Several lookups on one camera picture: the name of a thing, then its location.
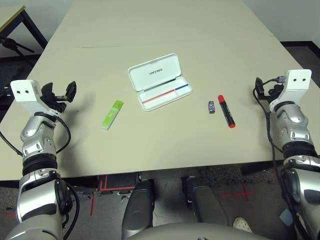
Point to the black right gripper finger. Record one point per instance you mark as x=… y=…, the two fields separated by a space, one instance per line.
x=259 y=87

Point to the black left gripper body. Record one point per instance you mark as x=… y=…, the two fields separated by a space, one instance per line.
x=56 y=103

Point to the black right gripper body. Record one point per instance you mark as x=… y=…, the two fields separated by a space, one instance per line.
x=271 y=93

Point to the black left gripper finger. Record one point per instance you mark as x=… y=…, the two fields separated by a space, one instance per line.
x=71 y=91
x=48 y=90

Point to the black red whiteboard marker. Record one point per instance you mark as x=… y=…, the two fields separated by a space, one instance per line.
x=226 y=111

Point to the green highlighter pen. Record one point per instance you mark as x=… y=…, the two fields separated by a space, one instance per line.
x=111 y=116

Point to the small dark printed eraser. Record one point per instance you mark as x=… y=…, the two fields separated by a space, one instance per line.
x=211 y=107

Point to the white plastic pencil case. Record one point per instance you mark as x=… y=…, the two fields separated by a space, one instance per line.
x=155 y=72

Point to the black tripod stand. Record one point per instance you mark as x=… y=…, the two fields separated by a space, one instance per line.
x=12 y=44

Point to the black framed side table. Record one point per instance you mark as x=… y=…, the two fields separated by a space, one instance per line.
x=11 y=17

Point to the blue paper scrap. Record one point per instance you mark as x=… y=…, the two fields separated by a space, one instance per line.
x=286 y=216

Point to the grey robot right leg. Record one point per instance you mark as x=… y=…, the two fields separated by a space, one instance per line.
x=205 y=202

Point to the grey robot leg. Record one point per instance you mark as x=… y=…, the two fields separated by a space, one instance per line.
x=137 y=207
x=205 y=202

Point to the grey robot left leg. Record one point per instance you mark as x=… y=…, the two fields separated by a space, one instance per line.
x=137 y=207

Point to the white clog shoe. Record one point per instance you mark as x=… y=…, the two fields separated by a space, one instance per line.
x=242 y=223

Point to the grey robot torso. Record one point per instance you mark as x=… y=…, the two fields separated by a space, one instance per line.
x=187 y=232

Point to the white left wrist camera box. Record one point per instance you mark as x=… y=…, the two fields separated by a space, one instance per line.
x=25 y=93

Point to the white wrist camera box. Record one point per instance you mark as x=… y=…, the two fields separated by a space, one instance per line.
x=297 y=81
x=25 y=93

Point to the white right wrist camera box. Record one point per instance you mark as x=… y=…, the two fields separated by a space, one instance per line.
x=297 y=81

